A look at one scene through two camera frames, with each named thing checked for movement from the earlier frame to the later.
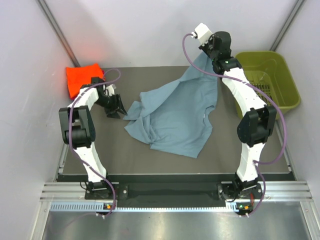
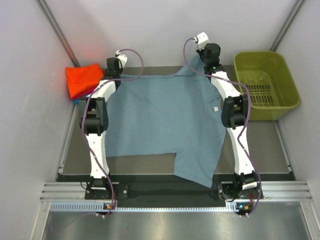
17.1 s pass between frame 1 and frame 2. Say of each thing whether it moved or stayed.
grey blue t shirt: moved
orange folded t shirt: stayed
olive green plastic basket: stayed
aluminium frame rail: stayed
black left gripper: moved
